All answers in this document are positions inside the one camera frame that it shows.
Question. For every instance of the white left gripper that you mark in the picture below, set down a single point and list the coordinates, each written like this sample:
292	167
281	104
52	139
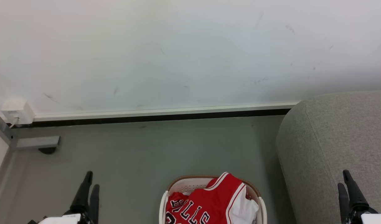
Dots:
61	219

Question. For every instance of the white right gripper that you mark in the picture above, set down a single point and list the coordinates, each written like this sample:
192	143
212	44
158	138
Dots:
372	219

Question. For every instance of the red basketball jersey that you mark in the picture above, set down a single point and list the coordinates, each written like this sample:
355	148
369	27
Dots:
215	200

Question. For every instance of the grey fabric sofa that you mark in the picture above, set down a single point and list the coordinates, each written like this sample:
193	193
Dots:
327	140

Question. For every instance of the black round furniture foot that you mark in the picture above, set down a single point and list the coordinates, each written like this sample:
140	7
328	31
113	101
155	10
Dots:
47	151

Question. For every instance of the white perforated laundry basket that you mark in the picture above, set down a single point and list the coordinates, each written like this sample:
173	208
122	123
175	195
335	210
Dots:
190	186

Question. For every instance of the white baseboard strip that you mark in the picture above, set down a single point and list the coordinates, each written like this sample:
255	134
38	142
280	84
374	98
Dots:
162	111

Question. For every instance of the white wall socket box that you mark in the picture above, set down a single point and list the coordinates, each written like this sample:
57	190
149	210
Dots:
17	109

